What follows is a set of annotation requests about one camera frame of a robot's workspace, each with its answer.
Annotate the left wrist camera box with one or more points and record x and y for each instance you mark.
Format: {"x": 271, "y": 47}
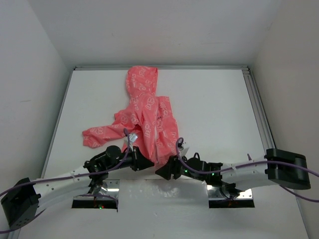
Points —
{"x": 132, "y": 137}

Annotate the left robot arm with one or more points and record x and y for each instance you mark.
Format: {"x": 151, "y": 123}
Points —
{"x": 27, "y": 199}

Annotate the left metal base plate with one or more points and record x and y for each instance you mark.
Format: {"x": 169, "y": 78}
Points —
{"x": 107, "y": 188}

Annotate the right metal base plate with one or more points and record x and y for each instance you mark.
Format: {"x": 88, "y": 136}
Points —
{"x": 228, "y": 193}

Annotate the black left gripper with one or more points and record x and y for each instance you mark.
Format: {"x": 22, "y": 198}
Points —
{"x": 139, "y": 161}

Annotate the metal base plate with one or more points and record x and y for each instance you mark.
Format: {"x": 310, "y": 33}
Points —
{"x": 107, "y": 188}
{"x": 228, "y": 193}

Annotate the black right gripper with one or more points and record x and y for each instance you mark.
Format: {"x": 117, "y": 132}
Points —
{"x": 171, "y": 167}

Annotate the pink hooded jacket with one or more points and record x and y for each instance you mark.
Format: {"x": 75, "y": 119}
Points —
{"x": 147, "y": 115}

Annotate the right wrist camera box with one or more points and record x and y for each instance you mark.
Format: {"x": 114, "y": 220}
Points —
{"x": 183, "y": 150}

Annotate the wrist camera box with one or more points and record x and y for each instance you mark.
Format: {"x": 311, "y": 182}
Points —
{"x": 132, "y": 137}
{"x": 183, "y": 150}

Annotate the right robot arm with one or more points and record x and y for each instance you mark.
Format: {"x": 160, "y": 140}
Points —
{"x": 277, "y": 167}

